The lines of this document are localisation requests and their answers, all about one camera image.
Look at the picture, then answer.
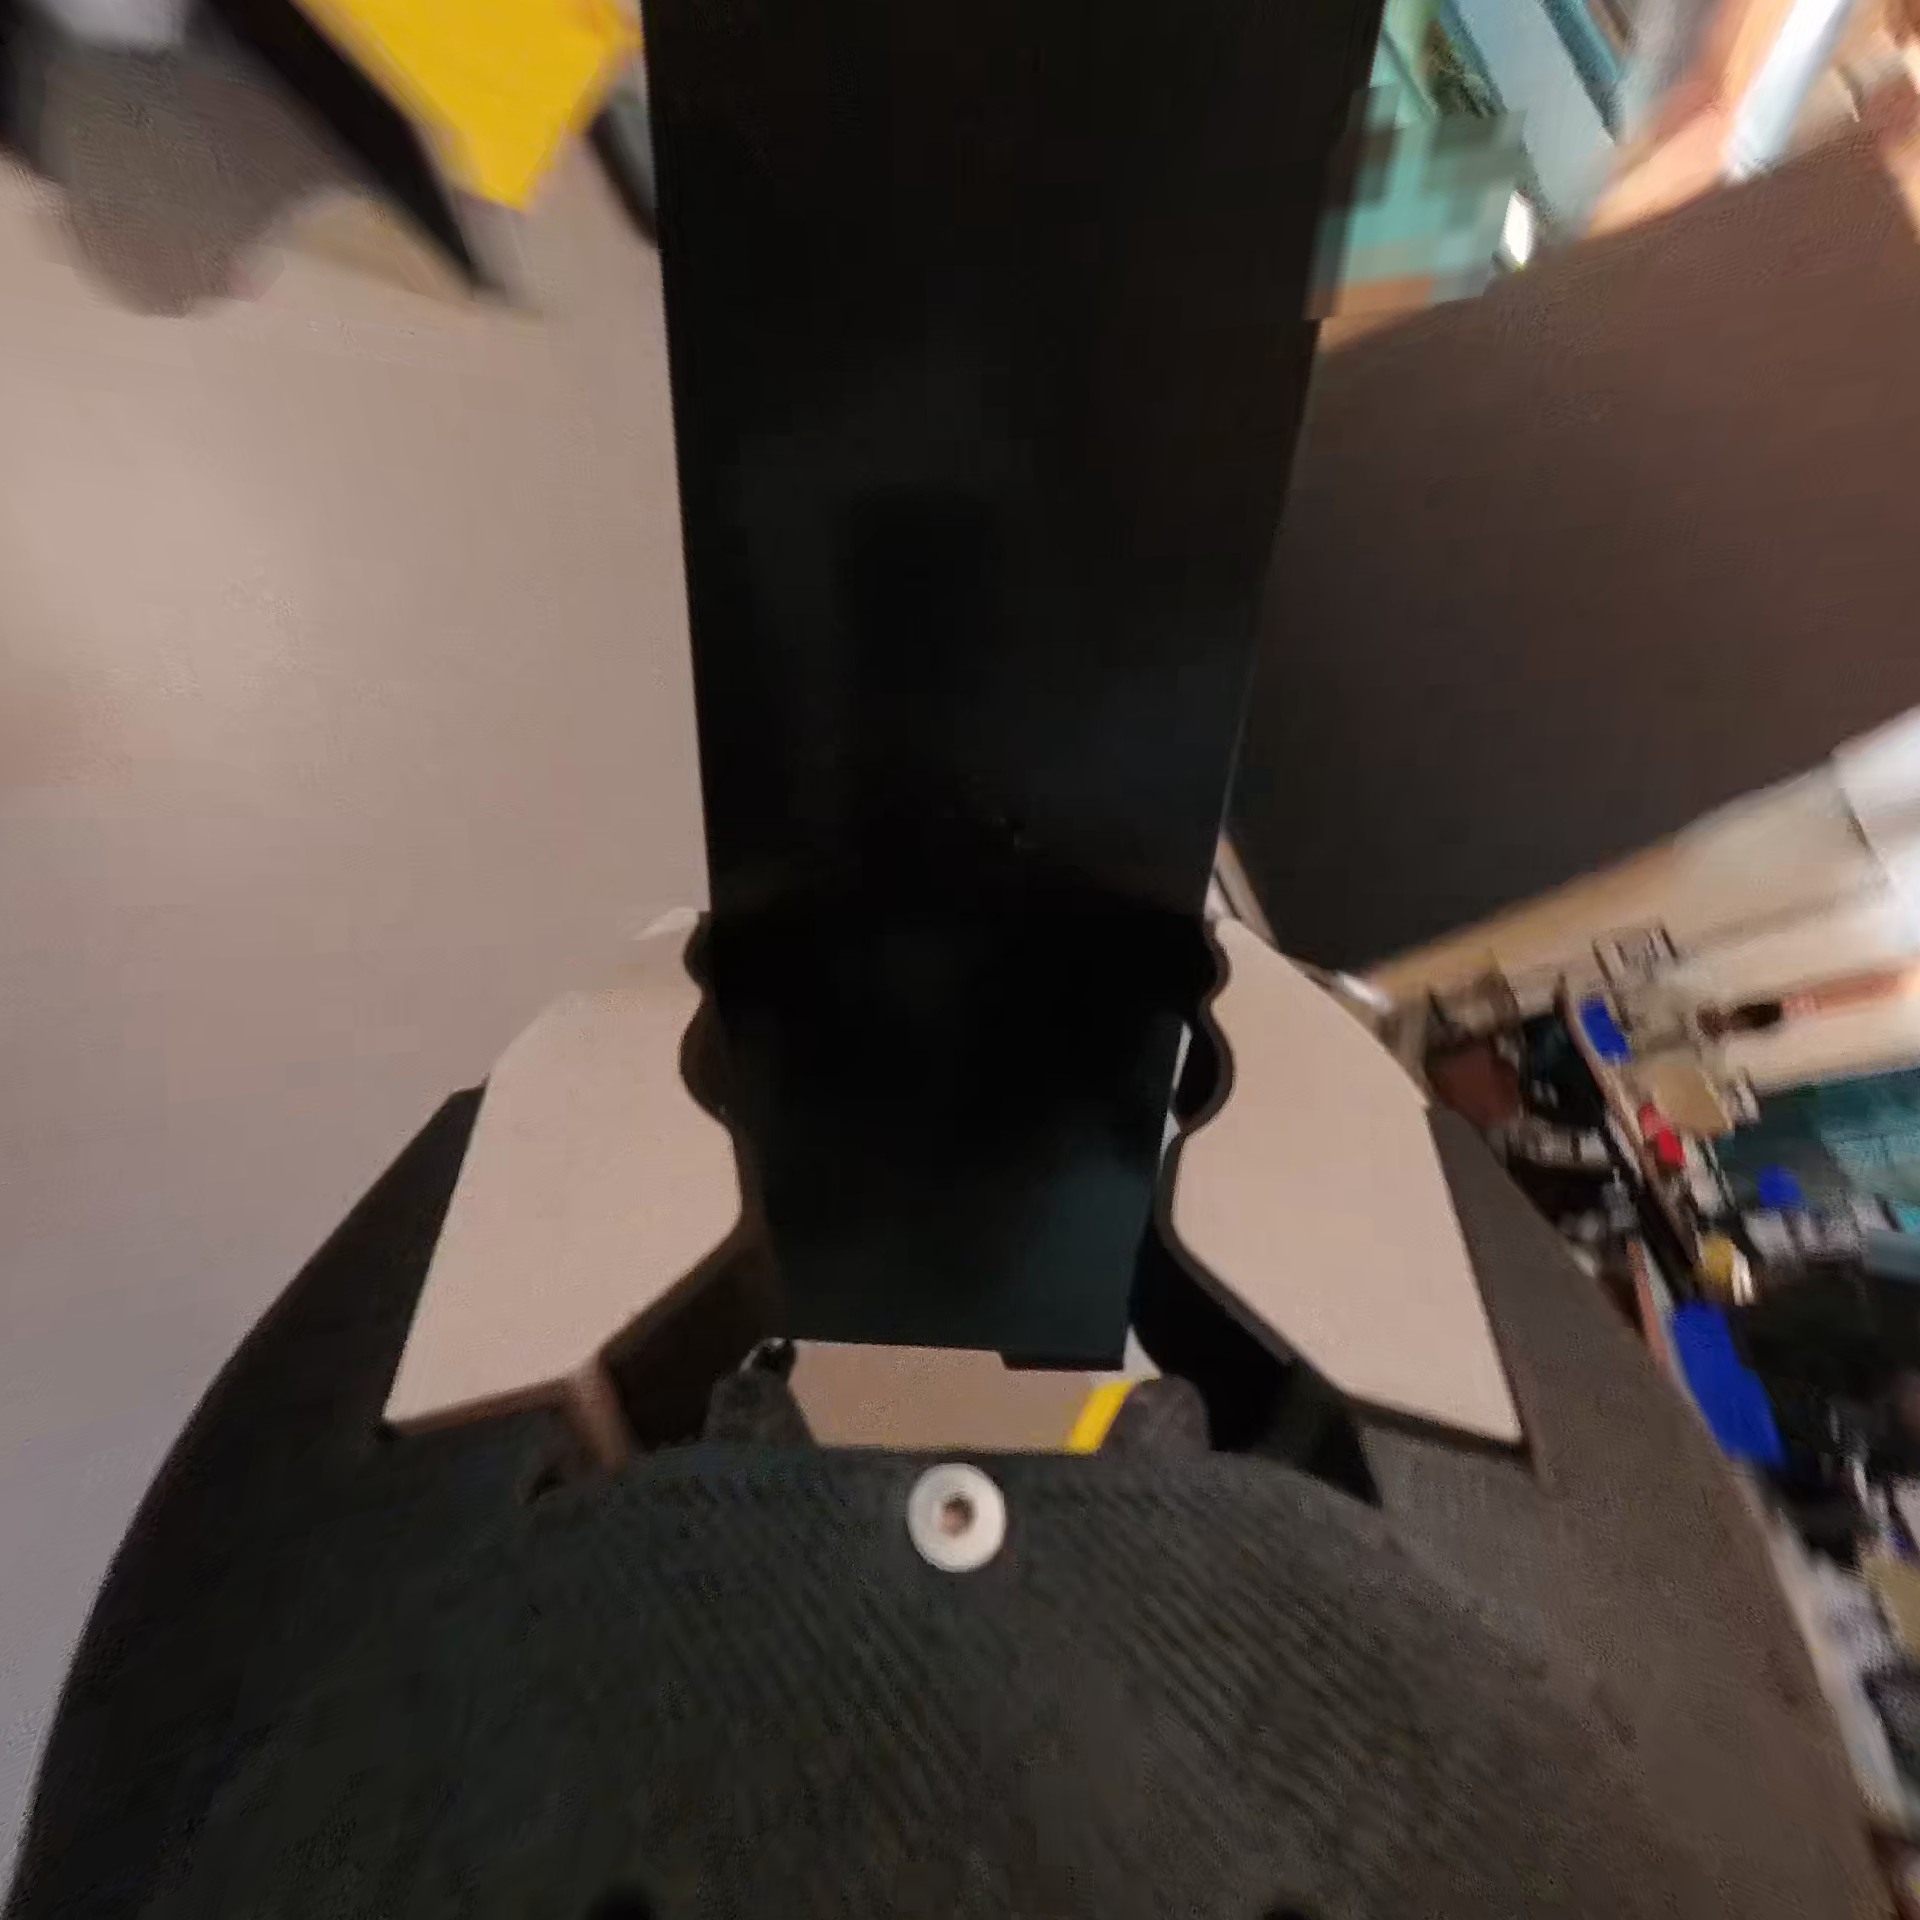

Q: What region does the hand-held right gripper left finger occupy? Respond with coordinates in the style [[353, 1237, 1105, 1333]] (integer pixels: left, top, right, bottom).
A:
[[382, 906, 777, 1426]]

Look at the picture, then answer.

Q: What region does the blue plastic bin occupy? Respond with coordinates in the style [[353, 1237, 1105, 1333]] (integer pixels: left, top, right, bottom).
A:
[[1668, 1303, 1790, 1470]]

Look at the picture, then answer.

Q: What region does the grey desk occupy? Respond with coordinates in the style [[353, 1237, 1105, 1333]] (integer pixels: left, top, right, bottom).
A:
[[0, 89, 1164, 1800]]

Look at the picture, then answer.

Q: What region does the black case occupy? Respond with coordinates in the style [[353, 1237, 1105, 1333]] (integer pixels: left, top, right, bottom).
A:
[[641, 0, 1385, 1368]]

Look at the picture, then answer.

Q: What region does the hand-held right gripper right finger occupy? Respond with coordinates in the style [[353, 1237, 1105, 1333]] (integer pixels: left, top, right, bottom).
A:
[[1135, 913, 1527, 1444]]

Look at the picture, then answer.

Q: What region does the yellow plastic bin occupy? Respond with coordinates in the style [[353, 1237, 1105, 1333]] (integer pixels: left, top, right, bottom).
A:
[[299, 0, 641, 207]]

